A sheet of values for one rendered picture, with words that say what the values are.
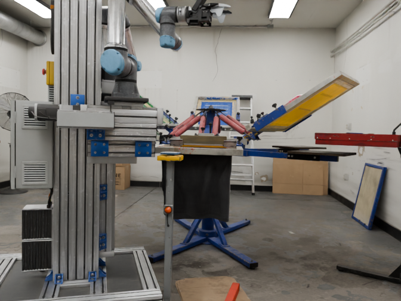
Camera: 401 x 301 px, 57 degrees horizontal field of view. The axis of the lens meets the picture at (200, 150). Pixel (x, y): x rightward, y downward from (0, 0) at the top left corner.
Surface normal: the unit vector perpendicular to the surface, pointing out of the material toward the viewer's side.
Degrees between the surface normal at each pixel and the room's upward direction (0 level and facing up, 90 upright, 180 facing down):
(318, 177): 78
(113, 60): 97
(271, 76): 90
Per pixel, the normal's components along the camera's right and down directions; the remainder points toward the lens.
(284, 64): -0.09, 0.05
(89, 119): 0.26, 0.06
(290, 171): -0.08, -0.16
